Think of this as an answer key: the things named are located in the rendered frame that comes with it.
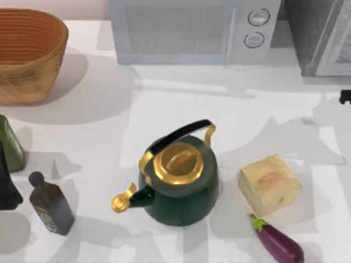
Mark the dark grey square bottle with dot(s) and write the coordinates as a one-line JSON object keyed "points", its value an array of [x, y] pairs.
{"points": [[52, 205]]}

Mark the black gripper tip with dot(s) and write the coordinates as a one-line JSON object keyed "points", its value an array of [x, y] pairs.
{"points": [[6, 186]]}

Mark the pale microwave oven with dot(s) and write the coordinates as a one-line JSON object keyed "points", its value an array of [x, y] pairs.
{"points": [[178, 30]]}

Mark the green and gold kettle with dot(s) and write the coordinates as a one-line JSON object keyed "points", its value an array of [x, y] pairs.
{"points": [[181, 186]]}

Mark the pale yellow bread loaf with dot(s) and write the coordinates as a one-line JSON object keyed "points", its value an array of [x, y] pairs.
{"points": [[270, 185]]}

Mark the microwave knob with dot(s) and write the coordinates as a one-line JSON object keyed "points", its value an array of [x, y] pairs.
{"points": [[258, 16], [254, 40]]}

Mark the small black gripper part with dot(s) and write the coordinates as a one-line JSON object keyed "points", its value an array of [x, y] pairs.
{"points": [[346, 96]]}

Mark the purple eggplant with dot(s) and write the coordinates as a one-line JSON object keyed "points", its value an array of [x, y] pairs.
{"points": [[279, 242]]}

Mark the green bottle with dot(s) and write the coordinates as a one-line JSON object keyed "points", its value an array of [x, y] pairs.
{"points": [[9, 148]]}

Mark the brown woven basket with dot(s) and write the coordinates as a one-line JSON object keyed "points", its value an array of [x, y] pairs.
{"points": [[30, 54]]}

